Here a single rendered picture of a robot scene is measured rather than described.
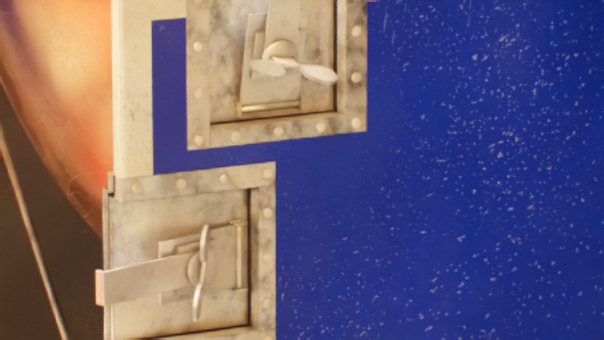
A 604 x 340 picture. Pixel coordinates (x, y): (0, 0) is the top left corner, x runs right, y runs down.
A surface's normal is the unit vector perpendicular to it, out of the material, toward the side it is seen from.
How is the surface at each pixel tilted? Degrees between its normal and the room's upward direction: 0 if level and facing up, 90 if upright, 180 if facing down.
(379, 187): 90
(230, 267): 90
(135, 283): 90
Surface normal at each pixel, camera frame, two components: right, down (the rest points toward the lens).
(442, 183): 0.44, 0.21
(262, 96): 0.43, 0.44
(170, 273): 0.68, 0.17
